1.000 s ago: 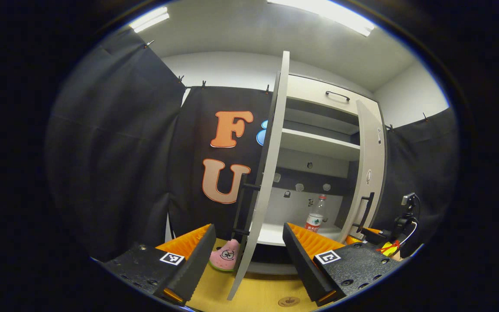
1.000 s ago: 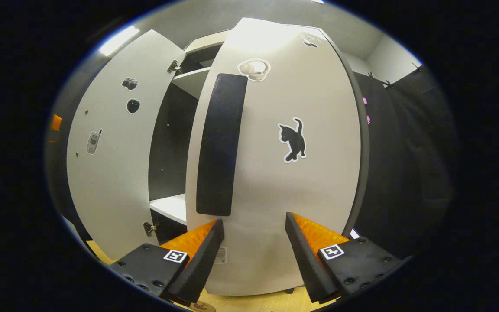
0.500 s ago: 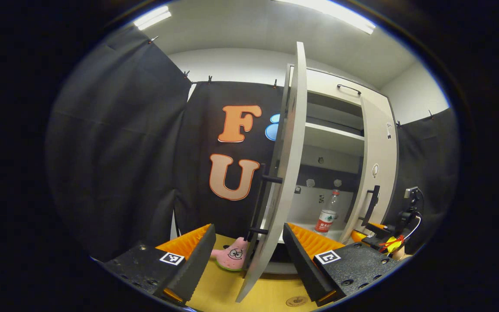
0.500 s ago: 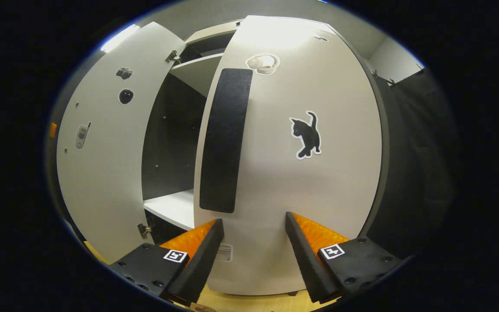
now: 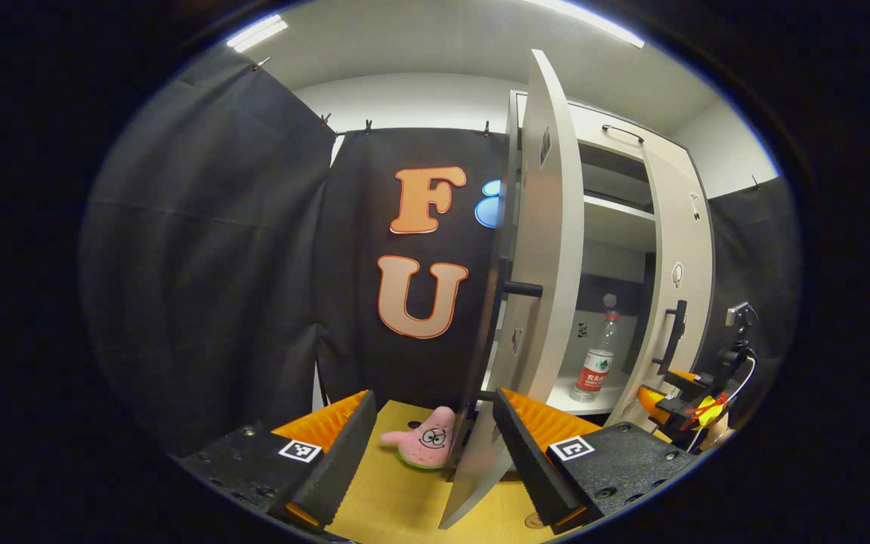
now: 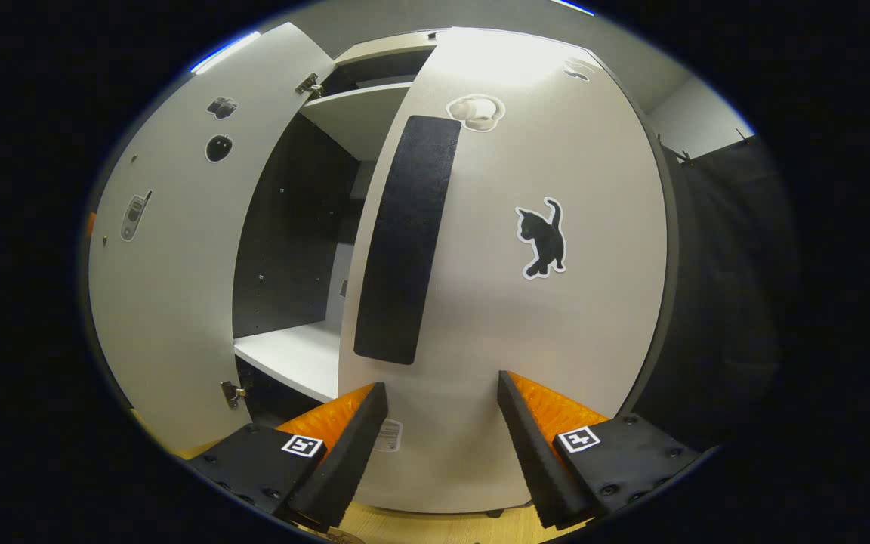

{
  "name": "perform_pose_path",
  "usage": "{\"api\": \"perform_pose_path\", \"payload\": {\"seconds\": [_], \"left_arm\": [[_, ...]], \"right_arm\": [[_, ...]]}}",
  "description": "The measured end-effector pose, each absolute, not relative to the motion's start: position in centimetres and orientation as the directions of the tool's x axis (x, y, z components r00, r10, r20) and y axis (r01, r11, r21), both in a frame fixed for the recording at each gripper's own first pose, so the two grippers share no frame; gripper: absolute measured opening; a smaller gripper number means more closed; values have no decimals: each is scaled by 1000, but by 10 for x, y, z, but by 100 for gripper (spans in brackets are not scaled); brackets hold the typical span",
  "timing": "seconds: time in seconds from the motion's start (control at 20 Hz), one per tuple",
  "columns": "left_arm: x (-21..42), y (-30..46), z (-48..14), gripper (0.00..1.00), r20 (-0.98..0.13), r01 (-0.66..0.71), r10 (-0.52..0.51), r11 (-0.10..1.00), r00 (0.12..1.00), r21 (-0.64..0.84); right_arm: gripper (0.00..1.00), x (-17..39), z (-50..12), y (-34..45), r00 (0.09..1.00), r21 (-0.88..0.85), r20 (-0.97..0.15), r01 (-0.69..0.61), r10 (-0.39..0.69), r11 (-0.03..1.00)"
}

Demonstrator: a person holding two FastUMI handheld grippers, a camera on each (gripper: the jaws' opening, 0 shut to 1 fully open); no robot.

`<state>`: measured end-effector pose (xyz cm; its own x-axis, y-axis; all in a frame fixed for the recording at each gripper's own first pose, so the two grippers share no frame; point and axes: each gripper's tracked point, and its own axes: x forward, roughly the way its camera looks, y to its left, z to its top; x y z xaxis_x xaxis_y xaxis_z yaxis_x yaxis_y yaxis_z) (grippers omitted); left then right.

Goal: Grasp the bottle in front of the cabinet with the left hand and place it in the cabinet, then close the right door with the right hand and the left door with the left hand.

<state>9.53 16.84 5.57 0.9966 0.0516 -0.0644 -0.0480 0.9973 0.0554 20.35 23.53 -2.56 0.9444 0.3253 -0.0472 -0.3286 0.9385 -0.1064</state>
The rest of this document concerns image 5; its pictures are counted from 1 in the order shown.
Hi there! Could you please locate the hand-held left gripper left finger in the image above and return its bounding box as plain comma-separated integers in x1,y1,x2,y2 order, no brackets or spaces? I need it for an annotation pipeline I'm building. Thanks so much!
178,390,378,530

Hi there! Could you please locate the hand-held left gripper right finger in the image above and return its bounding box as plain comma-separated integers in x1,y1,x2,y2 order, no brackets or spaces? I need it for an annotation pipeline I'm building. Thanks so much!
492,388,696,533

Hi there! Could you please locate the clear plastic water bottle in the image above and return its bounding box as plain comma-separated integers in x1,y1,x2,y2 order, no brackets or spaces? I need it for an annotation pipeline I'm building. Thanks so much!
569,308,623,403

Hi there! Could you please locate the pink star plush toy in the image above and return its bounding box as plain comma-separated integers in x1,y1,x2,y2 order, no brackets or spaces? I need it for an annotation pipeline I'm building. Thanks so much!
380,406,457,471

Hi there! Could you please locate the white cabinet door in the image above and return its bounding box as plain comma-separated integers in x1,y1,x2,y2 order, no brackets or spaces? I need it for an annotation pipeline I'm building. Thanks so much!
605,140,717,435
439,49,585,530

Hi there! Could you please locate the white cabinet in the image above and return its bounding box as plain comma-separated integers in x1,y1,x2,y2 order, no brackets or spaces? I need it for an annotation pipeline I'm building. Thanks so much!
480,91,715,416

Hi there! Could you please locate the black backdrop cloth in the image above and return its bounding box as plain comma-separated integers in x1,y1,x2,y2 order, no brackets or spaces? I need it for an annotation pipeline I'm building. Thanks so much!
79,45,802,454

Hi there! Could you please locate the white cabinet drawer front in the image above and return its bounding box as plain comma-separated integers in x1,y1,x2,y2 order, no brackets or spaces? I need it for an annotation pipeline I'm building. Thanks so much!
518,94,696,163

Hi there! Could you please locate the ceiling light strip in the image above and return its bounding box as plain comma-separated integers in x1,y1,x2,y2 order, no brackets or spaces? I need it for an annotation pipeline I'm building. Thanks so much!
225,14,288,54

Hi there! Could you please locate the black cabinet door handle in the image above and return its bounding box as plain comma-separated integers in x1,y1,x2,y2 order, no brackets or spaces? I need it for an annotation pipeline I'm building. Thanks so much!
652,300,688,376
501,257,545,299

